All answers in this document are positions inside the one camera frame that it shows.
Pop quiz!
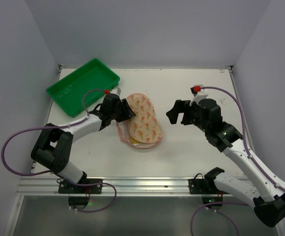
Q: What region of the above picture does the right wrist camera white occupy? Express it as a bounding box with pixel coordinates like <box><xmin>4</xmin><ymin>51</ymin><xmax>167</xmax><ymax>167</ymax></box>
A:
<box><xmin>190</xmin><ymin>85</ymin><xmax>208</xmax><ymax>105</ymax></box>

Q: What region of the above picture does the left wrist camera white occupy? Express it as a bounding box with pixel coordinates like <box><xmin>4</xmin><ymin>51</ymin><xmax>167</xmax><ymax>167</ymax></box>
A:
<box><xmin>104</xmin><ymin>87</ymin><xmax>121</xmax><ymax>96</ymax></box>

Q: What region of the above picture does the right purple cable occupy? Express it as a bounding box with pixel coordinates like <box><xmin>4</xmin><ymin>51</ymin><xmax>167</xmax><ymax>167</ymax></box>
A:
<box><xmin>190</xmin><ymin>86</ymin><xmax>285</xmax><ymax>236</ymax></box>

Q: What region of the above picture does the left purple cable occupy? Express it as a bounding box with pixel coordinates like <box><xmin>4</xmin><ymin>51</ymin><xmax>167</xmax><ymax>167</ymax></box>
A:
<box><xmin>1</xmin><ymin>88</ymin><xmax>117</xmax><ymax>213</ymax></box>

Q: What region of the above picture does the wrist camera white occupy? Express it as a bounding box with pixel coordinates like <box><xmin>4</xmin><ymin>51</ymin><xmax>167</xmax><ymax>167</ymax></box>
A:
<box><xmin>104</xmin><ymin>87</ymin><xmax>121</xmax><ymax>96</ymax></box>
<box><xmin>190</xmin><ymin>85</ymin><xmax>208</xmax><ymax>105</ymax></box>

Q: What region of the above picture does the green plastic tray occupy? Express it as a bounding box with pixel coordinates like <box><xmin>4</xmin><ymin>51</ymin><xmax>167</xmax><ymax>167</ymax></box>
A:
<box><xmin>46</xmin><ymin>59</ymin><xmax>120</xmax><ymax>118</ymax></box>

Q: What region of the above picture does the carrot print laundry bag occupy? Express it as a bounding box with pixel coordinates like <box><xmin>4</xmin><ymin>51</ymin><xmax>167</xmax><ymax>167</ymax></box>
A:
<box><xmin>123</xmin><ymin>93</ymin><xmax>163</xmax><ymax>146</ymax></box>

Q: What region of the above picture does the purple cable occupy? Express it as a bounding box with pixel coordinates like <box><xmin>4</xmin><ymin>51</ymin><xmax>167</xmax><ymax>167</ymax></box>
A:
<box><xmin>1</xmin><ymin>88</ymin><xmax>117</xmax><ymax>213</ymax></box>
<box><xmin>190</xmin><ymin>86</ymin><xmax>285</xmax><ymax>236</ymax></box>

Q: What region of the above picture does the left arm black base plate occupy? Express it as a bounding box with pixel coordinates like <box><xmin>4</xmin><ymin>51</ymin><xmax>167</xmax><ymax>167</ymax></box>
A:
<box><xmin>57</xmin><ymin>178</ymin><xmax>102</xmax><ymax>209</ymax></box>

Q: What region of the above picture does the aluminium mounting rail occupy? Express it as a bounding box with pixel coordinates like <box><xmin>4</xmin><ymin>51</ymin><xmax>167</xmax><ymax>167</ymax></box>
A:
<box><xmin>16</xmin><ymin>175</ymin><xmax>191</xmax><ymax>197</ymax></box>

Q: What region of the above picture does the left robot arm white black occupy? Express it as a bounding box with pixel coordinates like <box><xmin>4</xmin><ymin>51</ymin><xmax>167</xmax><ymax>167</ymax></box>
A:
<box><xmin>31</xmin><ymin>93</ymin><xmax>136</xmax><ymax>185</ymax></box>

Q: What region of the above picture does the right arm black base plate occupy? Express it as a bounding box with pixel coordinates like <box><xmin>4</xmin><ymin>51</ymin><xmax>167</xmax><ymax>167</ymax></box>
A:
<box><xmin>188</xmin><ymin>173</ymin><xmax>223</xmax><ymax>204</ymax></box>

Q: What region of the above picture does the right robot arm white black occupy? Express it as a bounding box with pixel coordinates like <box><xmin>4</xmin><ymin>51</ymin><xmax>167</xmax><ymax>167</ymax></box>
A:
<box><xmin>166</xmin><ymin>98</ymin><xmax>285</xmax><ymax>228</ymax></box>

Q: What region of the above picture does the pink bra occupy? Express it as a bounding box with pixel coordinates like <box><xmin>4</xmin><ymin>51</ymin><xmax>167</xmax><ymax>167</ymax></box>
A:
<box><xmin>116</xmin><ymin>122</ymin><xmax>154</xmax><ymax>149</ymax></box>

